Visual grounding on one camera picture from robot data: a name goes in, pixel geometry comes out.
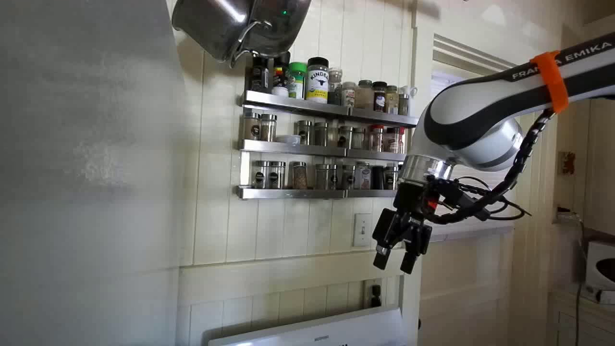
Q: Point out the large white label spice jar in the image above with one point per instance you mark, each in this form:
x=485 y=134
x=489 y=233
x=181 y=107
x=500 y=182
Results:
x=318 y=82

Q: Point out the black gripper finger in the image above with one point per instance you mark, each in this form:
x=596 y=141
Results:
x=387 y=241
x=416 y=247

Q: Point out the wall outlet with black plug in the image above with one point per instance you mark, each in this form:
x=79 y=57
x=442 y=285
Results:
x=373 y=295

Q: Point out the black lid labelled spice jar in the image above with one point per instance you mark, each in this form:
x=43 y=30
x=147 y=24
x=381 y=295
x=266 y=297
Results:
x=379 y=97

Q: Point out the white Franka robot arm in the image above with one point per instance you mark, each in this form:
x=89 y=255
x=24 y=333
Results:
x=473 y=122

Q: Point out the small red cap bottle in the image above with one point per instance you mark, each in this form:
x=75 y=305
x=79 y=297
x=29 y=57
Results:
x=279 y=85

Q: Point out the white refrigerator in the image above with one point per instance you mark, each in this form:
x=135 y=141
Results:
x=83 y=174

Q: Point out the white gas stove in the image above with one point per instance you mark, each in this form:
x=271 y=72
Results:
x=308 y=330

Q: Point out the green lid spice jar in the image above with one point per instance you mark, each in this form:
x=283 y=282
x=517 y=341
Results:
x=296 y=82

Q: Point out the clear glass spice jar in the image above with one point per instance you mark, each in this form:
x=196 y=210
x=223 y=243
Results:
x=314 y=178
x=268 y=128
x=344 y=178
x=335 y=87
x=402 y=139
x=348 y=97
x=404 y=103
x=362 y=178
x=250 y=126
x=364 y=97
x=302 y=134
x=296 y=176
x=277 y=176
x=391 y=139
x=391 y=176
x=393 y=101
x=360 y=139
x=319 y=135
x=260 y=174
x=344 y=137
x=327 y=178

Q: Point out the small brown wall fixture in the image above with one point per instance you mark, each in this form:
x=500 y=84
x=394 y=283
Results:
x=565 y=162

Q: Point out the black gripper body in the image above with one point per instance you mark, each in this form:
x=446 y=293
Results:
x=414 y=205

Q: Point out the white appliance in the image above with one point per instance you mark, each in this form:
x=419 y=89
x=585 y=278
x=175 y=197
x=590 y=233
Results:
x=602 y=266

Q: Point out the white wall switch plate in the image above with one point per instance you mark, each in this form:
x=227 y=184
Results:
x=362 y=230

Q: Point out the dark glass spice jar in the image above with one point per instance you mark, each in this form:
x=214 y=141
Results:
x=260 y=74

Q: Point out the stainless steel pot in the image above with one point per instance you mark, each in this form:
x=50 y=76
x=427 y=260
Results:
x=218 y=26

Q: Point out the red spice jar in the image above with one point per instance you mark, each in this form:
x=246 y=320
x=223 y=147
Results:
x=377 y=139

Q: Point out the white door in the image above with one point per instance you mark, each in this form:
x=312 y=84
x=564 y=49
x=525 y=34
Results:
x=467 y=295

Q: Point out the stainless steel spice shelf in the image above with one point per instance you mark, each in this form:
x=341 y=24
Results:
x=308 y=149
x=308 y=107
x=300 y=193

